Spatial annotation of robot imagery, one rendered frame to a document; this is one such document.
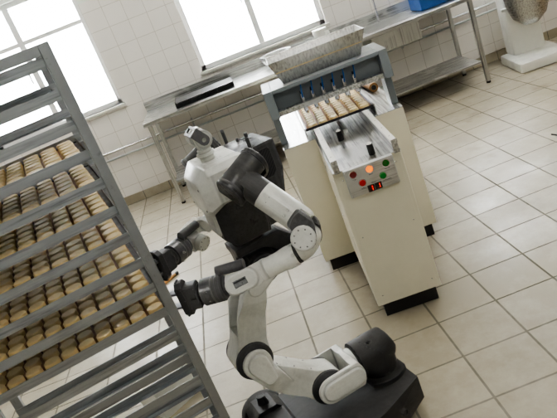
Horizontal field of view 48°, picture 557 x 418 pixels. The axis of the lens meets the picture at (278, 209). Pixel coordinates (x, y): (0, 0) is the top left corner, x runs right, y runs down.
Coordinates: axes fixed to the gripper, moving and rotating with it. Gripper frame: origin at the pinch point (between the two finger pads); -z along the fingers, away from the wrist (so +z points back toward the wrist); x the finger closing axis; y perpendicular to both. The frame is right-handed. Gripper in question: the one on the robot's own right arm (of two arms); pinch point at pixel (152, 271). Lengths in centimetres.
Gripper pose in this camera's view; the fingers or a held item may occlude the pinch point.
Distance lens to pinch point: 236.3
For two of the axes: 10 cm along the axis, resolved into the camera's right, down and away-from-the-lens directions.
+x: -3.4, -8.7, -3.5
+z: 5.5, -4.9, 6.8
